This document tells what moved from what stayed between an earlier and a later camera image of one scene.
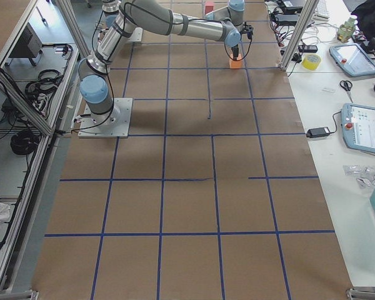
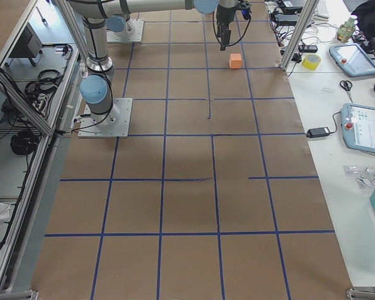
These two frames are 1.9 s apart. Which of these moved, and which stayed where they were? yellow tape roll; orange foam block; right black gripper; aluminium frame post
Moved: right black gripper
Stayed: yellow tape roll; aluminium frame post; orange foam block
